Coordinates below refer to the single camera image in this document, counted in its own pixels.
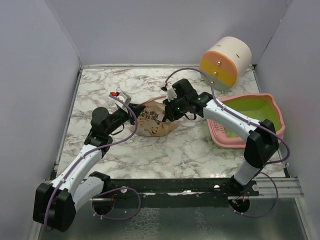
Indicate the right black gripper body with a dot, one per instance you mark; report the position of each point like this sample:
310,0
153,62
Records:
175,108

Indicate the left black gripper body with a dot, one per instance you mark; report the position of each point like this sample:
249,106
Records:
119,118

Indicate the pink cat litter bag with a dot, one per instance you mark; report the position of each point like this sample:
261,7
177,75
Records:
150,120

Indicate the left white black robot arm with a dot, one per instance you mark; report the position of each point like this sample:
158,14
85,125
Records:
56,203

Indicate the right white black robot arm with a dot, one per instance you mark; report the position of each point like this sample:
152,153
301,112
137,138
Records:
260,136

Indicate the pink green litter box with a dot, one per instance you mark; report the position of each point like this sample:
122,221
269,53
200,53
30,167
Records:
258,106

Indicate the round pastel drawer cabinet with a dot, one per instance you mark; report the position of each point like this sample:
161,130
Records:
225,61

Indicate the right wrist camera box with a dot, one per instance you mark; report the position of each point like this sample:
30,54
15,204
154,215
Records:
170,92

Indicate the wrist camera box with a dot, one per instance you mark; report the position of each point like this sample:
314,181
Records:
170,92
121,99

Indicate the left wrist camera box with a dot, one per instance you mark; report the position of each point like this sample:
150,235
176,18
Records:
121,99

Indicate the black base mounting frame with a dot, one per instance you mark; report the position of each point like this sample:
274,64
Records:
168,193

